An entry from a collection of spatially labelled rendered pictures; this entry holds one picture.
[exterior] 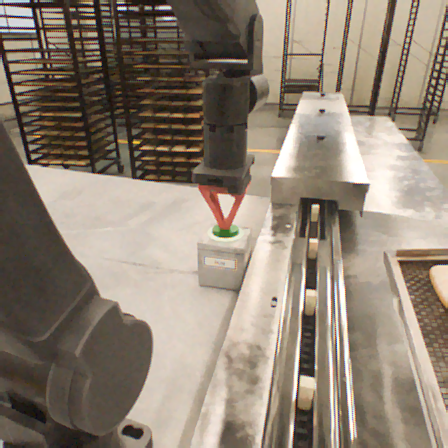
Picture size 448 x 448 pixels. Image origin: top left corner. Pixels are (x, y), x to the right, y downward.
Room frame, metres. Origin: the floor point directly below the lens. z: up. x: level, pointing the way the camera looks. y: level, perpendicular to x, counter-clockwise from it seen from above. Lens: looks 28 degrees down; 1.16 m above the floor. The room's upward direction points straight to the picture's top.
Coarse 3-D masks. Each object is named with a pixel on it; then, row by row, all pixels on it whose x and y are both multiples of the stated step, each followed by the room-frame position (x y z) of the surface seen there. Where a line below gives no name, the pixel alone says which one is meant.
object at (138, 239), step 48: (48, 192) 0.85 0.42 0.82; (96, 192) 0.85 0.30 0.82; (144, 192) 0.85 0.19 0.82; (192, 192) 0.85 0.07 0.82; (96, 240) 0.61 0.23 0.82; (144, 240) 0.61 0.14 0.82; (192, 240) 0.61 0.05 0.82; (144, 288) 0.46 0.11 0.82; (192, 288) 0.46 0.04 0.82; (192, 336) 0.36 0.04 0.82; (192, 384) 0.28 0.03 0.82; (192, 432) 0.23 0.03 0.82
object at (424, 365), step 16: (400, 256) 0.43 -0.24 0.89; (416, 256) 0.42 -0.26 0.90; (432, 256) 0.42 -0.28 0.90; (400, 272) 0.39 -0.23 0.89; (416, 272) 0.39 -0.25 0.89; (400, 288) 0.36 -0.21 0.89; (416, 288) 0.36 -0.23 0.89; (432, 288) 0.36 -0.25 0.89; (400, 304) 0.33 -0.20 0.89; (432, 304) 0.33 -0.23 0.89; (416, 320) 0.30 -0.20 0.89; (416, 336) 0.28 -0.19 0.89; (416, 352) 0.25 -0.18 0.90; (432, 368) 0.24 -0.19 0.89; (432, 384) 0.22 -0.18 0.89; (432, 400) 0.20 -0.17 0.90; (432, 416) 0.19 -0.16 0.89
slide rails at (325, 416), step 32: (320, 224) 0.61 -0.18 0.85; (320, 256) 0.50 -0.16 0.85; (288, 288) 0.42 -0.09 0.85; (320, 288) 0.42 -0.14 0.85; (288, 320) 0.35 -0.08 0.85; (320, 320) 0.35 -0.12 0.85; (288, 352) 0.30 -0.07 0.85; (320, 352) 0.30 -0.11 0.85; (288, 384) 0.26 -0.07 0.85; (320, 384) 0.26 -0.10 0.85; (288, 416) 0.22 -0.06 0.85; (320, 416) 0.22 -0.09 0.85
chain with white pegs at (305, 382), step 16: (304, 288) 0.44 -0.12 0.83; (304, 304) 0.38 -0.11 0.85; (304, 320) 0.36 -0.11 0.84; (304, 336) 0.34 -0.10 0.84; (304, 352) 0.31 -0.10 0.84; (304, 368) 0.29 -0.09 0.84; (304, 384) 0.24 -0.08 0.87; (304, 400) 0.24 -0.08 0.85; (304, 416) 0.23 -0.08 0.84; (304, 432) 0.21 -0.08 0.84
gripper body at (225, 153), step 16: (208, 128) 0.47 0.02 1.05; (224, 128) 0.46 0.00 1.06; (240, 128) 0.47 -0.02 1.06; (208, 144) 0.47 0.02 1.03; (224, 144) 0.46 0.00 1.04; (240, 144) 0.47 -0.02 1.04; (208, 160) 0.47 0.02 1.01; (224, 160) 0.46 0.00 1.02; (240, 160) 0.47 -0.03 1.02; (208, 176) 0.44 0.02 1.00; (224, 176) 0.44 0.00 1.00; (240, 176) 0.43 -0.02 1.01
